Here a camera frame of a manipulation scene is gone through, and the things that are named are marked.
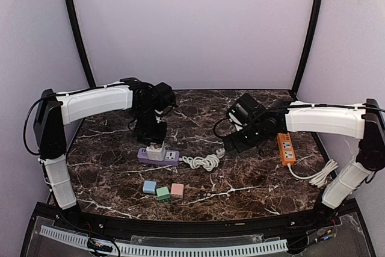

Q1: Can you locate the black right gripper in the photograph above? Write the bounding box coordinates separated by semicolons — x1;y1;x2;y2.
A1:
223;122;267;157

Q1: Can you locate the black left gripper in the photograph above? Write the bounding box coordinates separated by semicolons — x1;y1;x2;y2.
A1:
133;107;168;148

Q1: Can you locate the white cube power socket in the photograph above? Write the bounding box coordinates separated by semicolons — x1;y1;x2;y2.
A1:
146;142;166;161

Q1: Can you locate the purple power strip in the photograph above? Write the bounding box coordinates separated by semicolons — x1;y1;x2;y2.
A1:
137;147;180;166

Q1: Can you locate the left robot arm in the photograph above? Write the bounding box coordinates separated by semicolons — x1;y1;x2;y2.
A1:
30;78;176;231

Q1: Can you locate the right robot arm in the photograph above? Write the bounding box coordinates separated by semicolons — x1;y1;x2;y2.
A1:
221;94;384;229

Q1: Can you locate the light blue charger plug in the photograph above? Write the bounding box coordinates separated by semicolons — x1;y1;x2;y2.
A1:
142;180;157;194

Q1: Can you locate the green charger plug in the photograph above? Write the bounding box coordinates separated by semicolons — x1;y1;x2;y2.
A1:
156;187;171;203

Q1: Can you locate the pink charger plug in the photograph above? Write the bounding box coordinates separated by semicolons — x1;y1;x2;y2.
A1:
170;183;184;198

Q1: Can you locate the orange power strip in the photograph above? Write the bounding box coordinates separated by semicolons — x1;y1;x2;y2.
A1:
277;133;296;167

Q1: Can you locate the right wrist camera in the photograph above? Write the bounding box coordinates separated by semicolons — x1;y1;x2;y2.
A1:
226;93;265;128

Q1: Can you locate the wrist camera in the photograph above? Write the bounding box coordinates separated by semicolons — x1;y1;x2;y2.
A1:
226;93;265;128
153;82;177;112

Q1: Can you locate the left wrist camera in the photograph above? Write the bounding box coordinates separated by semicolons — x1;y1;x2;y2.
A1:
153;82;177;112

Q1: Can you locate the white coiled power cable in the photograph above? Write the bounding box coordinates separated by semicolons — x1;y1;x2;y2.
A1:
180;148;226;173

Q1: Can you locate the white orange-strip cable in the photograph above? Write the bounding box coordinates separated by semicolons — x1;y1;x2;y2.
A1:
287;159;339;187

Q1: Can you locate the white slotted cable duct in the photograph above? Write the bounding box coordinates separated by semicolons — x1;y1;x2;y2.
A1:
39;225;288;256

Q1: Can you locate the black frame post left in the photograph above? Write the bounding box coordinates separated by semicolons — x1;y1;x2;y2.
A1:
65;0;96;88

